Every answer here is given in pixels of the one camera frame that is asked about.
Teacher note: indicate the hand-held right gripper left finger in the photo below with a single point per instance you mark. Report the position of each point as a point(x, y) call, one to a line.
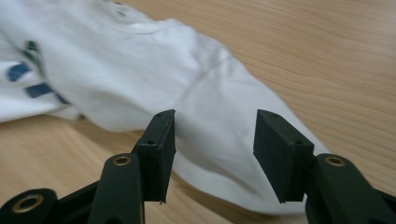
point(157, 155)

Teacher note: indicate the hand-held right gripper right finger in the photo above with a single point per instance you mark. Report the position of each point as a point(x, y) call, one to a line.
point(280, 155)

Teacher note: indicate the white printed t-shirt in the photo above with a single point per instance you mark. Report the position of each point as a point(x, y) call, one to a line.
point(124, 77)

